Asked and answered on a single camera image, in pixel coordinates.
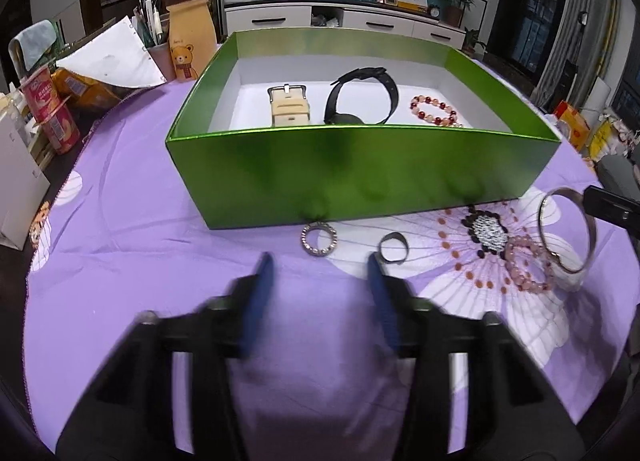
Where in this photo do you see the white paper sheet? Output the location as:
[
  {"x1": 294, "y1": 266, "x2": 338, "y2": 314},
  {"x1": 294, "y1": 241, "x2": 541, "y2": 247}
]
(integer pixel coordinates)
[{"x1": 56, "y1": 17, "x2": 166, "y2": 89}]

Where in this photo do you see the yellow bear bottle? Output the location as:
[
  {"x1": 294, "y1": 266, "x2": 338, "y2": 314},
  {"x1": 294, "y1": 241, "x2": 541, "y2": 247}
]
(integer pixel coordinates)
[{"x1": 165, "y1": 0, "x2": 217, "y2": 82}]

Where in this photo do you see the potted plant on cabinet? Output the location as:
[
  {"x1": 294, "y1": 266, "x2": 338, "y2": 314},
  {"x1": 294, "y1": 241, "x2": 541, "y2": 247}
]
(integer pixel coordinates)
[{"x1": 442, "y1": 0, "x2": 473, "y2": 28}]

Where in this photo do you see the white box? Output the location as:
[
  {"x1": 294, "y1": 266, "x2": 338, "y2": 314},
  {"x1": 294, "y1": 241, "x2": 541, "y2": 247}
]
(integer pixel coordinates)
[{"x1": 0, "y1": 113, "x2": 50, "y2": 251}]

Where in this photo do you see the pink pen holder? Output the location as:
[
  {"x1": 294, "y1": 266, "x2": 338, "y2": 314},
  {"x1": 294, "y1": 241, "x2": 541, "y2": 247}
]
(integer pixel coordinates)
[{"x1": 148, "y1": 43, "x2": 176, "y2": 82}]

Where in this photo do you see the red bead bracelet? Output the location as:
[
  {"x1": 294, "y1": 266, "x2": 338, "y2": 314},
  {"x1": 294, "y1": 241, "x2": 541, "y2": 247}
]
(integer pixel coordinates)
[{"x1": 409, "y1": 92, "x2": 466, "y2": 130}]

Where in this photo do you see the beige watch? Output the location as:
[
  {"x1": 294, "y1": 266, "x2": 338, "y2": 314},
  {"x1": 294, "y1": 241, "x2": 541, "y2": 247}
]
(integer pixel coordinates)
[{"x1": 267, "y1": 84, "x2": 310, "y2": 127}]

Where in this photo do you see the red snack can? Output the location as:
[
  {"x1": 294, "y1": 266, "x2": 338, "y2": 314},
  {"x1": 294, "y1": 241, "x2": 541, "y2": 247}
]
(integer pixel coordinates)
[{"x1": 21, "y1": 65, "x2": 80, "y2": 154}]

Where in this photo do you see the small desk clock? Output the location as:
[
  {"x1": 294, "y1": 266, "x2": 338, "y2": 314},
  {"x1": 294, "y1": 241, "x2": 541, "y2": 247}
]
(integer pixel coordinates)
[{"x1": 428, "y1": 5, "x2": 442, "y2": 20}]

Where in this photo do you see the rhinestone ring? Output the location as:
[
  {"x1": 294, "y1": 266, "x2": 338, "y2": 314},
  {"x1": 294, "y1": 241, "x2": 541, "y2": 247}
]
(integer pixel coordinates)
[{"x1": 299, "y1": 220, "x2": 339, "y2": 257}]

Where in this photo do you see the small silver ring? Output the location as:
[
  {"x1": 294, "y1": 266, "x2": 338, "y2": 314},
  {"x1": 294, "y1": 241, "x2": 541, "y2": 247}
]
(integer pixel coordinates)
[{"x1": 377, "y1": 231, "x2": 410, "y2": 265}]

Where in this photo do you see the black smart watch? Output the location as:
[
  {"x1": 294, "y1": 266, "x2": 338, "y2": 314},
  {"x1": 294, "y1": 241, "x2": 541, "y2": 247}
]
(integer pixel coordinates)
[{"x1": 323, "y1": 66, "x2": 399, "y2": 125}]

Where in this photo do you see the pink bead bracelet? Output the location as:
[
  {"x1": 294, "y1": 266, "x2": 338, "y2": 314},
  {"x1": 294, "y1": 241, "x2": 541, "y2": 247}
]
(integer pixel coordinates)
[{"x1": 503, "y1": 233, "x2": 558, "y2": 297}]

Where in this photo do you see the purple floral tablecloth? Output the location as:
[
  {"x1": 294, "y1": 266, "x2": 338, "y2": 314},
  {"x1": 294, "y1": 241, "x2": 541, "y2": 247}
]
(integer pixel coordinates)
[{"x1": 24, "y1": 83, "x2": 639, "y2": 460}]

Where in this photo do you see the white tv cabinet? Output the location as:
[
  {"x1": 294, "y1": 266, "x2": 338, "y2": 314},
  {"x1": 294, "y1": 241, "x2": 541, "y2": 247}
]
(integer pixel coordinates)
[{"x1": 222, "y1": 0, "x2": 465, "y2": 50}]

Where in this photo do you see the green cardboard box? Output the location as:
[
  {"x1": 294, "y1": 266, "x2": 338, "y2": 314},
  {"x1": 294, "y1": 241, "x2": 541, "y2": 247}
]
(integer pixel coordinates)
[{"x1": 165, "y1": 28, "x2": 560, "y2": 229}]

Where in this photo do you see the silver bangle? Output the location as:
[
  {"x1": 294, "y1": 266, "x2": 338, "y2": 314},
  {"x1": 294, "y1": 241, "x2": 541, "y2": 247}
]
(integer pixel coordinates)
[{"x1": 537, "y1": 187, "x2": 598, "y2": 275}]

